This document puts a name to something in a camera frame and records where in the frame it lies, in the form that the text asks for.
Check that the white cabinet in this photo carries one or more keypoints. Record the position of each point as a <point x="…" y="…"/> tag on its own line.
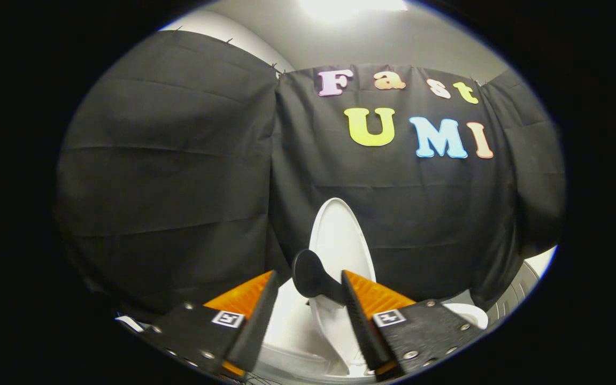
<point x="516" y="291"/>

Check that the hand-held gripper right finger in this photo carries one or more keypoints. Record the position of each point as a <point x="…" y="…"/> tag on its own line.
<point x="361" y="326"/>

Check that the large ceiling light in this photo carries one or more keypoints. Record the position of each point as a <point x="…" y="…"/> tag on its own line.
<point x="351" y="8"/>

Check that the black backdrop cloth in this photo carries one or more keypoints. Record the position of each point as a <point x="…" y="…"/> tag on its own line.
<point x="179" y="187"/>

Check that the black lid pull tab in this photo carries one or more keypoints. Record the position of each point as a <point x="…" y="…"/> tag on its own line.
<point x="310" y="275"/>

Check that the small white object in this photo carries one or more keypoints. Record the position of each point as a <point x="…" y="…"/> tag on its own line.
<point x="129" y="323"/>

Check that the white toilet lid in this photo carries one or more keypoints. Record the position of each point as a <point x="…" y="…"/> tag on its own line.
<point x="340" y="235"/>

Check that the white toilet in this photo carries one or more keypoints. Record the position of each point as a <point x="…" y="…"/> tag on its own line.
<point x="292" y="321"/>

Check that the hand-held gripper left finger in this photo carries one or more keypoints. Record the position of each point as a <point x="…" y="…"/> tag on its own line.
<point x="254" y="326"/>

